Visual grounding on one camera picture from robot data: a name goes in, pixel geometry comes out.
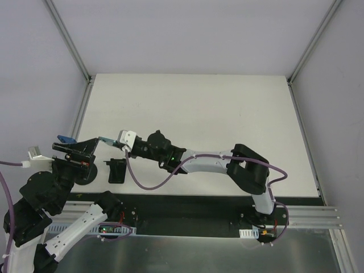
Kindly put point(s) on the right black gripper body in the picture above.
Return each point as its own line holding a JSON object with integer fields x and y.
{"x": 136, "y": 146}

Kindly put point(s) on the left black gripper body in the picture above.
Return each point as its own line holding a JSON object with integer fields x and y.
{"x": 74, "y": 158}

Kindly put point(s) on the black smartphone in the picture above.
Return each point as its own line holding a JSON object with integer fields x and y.
{"x": 109, "y": 142}
{"x": 66, "y": 139}

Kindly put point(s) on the black folding phone stand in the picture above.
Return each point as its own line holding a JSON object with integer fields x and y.
{"x": 117, "y": 171}

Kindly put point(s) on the black round-base phone stand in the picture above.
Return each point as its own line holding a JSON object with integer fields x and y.
{"x": 91, "y": 176}

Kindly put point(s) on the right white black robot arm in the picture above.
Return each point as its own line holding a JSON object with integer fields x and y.
{"x": 245, "y": 167}

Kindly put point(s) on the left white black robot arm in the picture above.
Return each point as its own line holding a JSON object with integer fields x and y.
{"x": 43, "y": 196}

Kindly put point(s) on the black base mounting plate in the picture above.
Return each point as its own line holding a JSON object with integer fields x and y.
{"x": 193, "y": 216}

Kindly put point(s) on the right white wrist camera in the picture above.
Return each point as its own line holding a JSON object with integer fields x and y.
{"x": 126, "y": 139}

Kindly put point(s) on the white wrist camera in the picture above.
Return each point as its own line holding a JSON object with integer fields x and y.
{"x": 37, "y": 161}
{"x": 126, "y": 139}

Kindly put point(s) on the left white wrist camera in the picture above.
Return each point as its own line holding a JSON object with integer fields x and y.
{"x": 37, "y": 161}

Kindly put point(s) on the left aluminium frame post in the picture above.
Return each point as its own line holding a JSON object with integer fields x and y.
{"x": 67, "y": 39}

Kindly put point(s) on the aluminium frame post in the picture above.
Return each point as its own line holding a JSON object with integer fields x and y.
{"x": 67, "y": 39}
{"x": 326, "y": 20}

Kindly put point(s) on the left white slotted cable duct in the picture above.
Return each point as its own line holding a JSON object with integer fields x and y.
{"x": 112, "y": 230}

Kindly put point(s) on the white slotted cable duct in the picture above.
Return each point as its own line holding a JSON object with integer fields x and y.
{"x": 112, "y": 230}
{"x": 249, "y": 233}

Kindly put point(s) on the right white slotted cable duct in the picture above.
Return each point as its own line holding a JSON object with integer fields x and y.
{"x": 249, "y": 233}

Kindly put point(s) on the front aluminium rail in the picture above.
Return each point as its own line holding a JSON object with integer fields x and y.
{"x": 298, "y": 217}

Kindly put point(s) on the right aluminium frame post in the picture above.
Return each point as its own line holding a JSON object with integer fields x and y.
{"x": 326, "y": 20}

